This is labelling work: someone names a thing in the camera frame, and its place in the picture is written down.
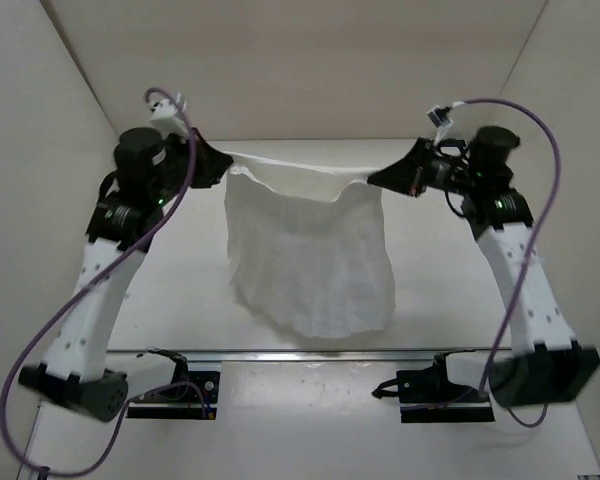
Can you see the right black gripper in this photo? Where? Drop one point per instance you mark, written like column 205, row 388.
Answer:
column 409, row 175

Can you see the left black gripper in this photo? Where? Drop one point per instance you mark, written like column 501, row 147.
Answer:
column 217, row 161

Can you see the white skirt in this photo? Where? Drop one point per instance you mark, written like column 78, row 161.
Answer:
column 307, row 248

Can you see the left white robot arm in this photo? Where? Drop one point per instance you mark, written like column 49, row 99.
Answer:
column 73, row 373

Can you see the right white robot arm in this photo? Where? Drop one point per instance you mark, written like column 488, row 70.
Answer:
column 547, row 364

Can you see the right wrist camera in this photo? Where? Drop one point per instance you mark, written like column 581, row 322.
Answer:
column 440, row 118

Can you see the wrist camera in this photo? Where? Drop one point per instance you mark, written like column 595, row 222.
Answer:
column 165, row 116
column 440, row 118

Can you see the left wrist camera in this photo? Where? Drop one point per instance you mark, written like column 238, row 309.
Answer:
column 165, row 116

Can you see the aluminium rail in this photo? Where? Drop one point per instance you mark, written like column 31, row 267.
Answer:
column 318, row 356

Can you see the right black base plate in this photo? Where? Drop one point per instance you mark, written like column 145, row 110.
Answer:
column 426, row 396

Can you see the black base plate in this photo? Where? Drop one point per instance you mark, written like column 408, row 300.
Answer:
column 426, row 396
column 198, row 401

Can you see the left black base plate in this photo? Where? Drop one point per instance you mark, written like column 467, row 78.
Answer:
column 198, row 401

